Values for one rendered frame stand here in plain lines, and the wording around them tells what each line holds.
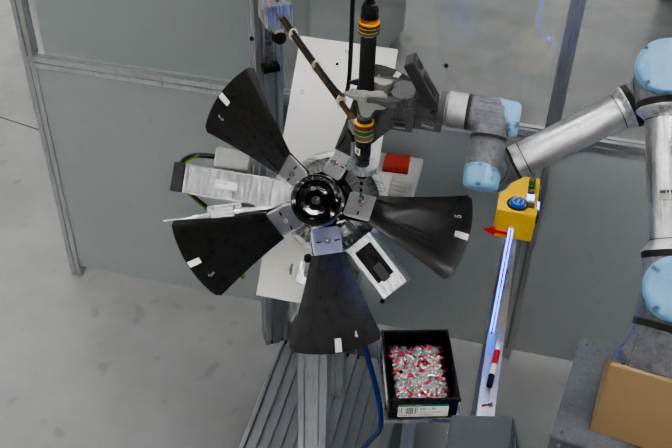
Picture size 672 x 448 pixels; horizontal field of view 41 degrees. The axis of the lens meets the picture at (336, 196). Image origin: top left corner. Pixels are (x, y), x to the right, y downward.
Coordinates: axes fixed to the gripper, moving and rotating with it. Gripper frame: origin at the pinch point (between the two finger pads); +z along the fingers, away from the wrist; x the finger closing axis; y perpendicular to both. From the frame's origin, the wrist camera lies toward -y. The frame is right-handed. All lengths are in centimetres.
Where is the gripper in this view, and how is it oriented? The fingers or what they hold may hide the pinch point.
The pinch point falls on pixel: (352, 85)
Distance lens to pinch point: 189.6
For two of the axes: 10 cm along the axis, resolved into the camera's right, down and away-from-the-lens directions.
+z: -9.7, -1.7, 1.7
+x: 2.4, -6.0, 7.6
